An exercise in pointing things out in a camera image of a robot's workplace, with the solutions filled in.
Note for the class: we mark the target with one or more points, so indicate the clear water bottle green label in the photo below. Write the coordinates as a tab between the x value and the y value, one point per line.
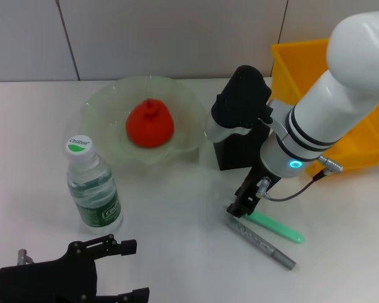
98	202

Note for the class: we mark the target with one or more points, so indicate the mint green pen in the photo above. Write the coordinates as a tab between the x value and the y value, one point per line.
278	228

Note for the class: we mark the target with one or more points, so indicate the black mesh pen holder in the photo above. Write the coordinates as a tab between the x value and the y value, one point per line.
233	154

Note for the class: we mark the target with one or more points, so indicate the yellow plastic storage bin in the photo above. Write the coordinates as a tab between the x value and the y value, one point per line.
290	63

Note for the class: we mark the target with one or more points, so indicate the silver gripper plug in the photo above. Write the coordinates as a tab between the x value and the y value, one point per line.
263	187
22	255

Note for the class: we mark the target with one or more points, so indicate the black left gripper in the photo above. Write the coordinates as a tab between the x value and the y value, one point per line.
50	281

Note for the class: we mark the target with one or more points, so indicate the grey marker pen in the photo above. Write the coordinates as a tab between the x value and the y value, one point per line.
259	243

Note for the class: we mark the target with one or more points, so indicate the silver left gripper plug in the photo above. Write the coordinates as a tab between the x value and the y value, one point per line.
22	255

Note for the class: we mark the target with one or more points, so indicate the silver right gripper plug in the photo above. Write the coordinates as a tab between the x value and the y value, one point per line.
263	187

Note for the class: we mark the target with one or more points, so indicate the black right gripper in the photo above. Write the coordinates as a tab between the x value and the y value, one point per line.
256	184

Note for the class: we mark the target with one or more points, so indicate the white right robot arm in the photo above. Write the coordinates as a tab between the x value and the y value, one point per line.
334	104

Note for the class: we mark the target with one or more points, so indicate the red-orange toy orange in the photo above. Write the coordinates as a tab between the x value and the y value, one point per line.
150	129

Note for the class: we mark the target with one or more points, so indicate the pale green glass fruit bowl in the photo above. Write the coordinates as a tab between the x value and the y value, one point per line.
104	104

